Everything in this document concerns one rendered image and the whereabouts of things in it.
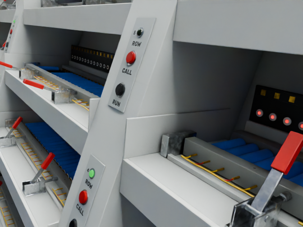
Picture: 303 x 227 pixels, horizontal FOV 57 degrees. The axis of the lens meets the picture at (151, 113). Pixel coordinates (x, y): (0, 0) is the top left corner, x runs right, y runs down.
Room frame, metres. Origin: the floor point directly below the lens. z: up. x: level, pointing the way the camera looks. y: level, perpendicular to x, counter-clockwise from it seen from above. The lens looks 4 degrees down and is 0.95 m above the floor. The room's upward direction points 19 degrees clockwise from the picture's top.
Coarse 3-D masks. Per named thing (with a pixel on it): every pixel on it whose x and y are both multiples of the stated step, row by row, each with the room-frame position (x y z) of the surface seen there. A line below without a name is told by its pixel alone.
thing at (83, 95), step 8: (32, 64) 0.86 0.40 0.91; (40, 72) 0.75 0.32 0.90; (48, 72) 0.75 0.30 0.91; (40, 80) 0.70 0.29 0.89; (48, 80) 0.69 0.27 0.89; (56, 80) 0.65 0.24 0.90; (64, 80) 0.65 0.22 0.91; (72, 88) 0.58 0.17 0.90; (80, 88) 0.58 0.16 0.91; (80, 96) 0.55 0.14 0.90; (88, 96) 0.52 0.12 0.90; (96, 96) 0.52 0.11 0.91; (80, 104) 0.51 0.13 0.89; (88, 104) 0.50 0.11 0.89
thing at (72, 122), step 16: (16, 64) 0.87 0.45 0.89; (48, 64) 0.93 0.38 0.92; (64, 64) 0.96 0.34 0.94; (80, 64) 0.87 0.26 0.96; (16, 80) 0.74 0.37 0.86; (32, 80) 0.73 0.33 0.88; (32, 96) 0.62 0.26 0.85; (48, 96) 0.58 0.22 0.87; (48, 112) 0.53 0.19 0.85; (64, 112) 0.48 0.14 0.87; (80, 112) 0.49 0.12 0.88; (64, 128) 0.47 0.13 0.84; (80, 128) 0.42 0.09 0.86; (80, 144) 0.42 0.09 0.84
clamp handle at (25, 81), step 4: (24, 80) 0.49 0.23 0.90; (28, 80) 0.50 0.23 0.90; (28, 84) 0.50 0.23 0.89; (32, 84) 0.50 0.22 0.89; (36, 84) 0.50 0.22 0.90; (40, 84) 0.51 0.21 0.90; (40, 88) 0.51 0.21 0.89; (44, 88) 0.52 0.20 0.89; (48, 88) 0.52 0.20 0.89; (60, 88) 0.54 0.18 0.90
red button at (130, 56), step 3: (132, 51) 0.36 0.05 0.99; (129, 54) 0.36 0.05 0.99; (132, 54) 0.35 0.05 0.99; (126, 57) 0.36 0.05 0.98; (129, 57) 0.35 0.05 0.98; (132, 57) 0.35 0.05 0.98; (126, 60) 0.36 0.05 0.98; (129, 60) 0.35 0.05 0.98; (132, 60) 0.35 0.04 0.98; (129, 63) 0.35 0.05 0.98
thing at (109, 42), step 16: (96, 32) 0.90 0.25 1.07; (96, 48) 0.88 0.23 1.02; (112, 48) 0.81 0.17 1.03; (272, 64) 0.44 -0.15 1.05; (288, 64) 0.42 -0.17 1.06; (256, 80) 0.45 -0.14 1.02; (272, 80) 0.43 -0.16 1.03; (288, 80) 0.41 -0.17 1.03; (240, 112) 0.45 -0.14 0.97; (240, 128) 0.45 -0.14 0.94
